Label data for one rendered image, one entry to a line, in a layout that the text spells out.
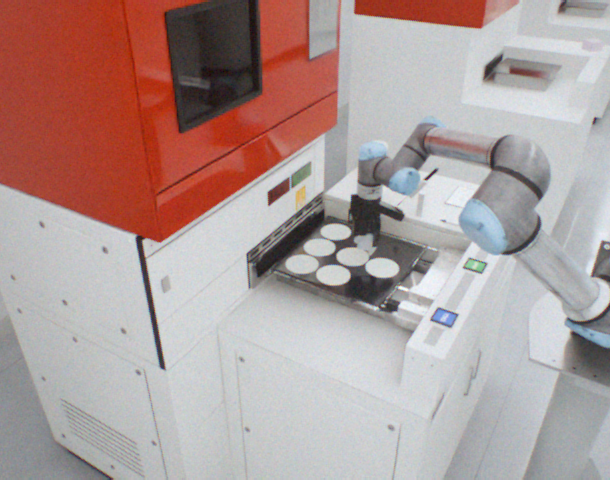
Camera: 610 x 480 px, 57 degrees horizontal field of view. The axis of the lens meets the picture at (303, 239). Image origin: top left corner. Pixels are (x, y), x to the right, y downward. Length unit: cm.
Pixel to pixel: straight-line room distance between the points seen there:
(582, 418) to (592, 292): 61
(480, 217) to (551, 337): 63
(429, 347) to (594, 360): 50
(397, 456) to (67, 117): 113
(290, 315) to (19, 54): 94
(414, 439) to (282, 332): 45
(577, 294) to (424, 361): 37
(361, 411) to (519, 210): 65
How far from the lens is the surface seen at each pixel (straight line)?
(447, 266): 179
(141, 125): 114
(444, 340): 140
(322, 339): 157
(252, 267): 166
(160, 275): 136
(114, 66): 113
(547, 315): 179
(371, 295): 160
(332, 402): 154
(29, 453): 258
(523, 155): 123
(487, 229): 117
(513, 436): 254
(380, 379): 148
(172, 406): 163
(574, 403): 190
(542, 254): 129
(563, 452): 205
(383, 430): 151
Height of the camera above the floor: 189
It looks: 33 degrees down
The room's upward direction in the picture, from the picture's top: straight up
